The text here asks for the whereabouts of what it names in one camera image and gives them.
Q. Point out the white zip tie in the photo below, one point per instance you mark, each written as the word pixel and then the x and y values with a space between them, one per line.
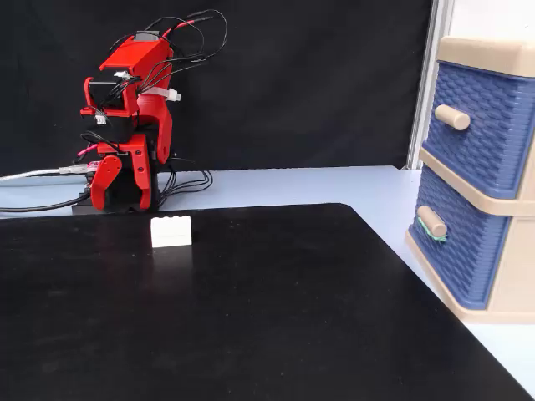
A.
pixel 173 96

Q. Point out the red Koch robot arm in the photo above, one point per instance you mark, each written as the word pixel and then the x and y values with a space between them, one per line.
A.
pixel 161 121

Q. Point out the black backdrop cloth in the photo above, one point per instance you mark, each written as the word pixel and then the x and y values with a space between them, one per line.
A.
pixel 292 83

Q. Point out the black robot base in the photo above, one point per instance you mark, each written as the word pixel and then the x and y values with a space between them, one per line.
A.
pixel 121 196

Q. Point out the robot controller board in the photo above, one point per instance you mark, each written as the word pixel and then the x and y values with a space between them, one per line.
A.
pixel 90 167

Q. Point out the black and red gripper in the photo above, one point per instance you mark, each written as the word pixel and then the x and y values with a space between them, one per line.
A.
pixel 113 127

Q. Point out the silver aluminium post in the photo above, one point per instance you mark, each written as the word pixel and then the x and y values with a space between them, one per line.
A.
pixel 434 62

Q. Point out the black table mat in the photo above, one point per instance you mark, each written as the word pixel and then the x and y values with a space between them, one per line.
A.
pixel 209 313

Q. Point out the beige plastic drawer cabinet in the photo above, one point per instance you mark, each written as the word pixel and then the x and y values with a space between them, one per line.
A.
pixel 514 267

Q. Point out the green rubber band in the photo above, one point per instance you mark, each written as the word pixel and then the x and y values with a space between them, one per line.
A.
pixel 426 229

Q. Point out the white toy block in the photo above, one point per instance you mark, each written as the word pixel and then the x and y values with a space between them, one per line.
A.
pixel 171 234

